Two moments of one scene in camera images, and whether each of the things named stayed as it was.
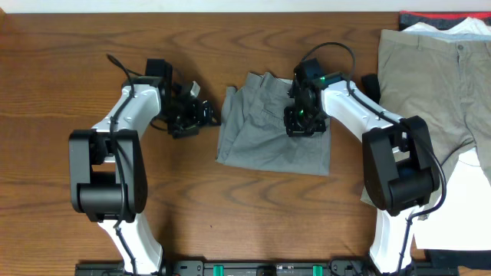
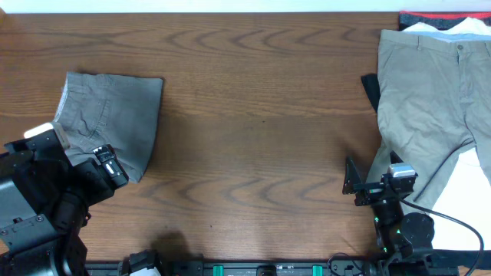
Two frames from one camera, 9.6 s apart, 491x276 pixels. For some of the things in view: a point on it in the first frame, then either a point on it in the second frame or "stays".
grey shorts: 252,135 -> 121,111
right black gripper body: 304,122 -> 370,194
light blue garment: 458,36 stays
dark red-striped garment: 439,20 stays
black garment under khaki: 371,87 stays
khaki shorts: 444,79 stays
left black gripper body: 186,117 -> 90,184
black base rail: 268,267 stays
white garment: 462,220 stays
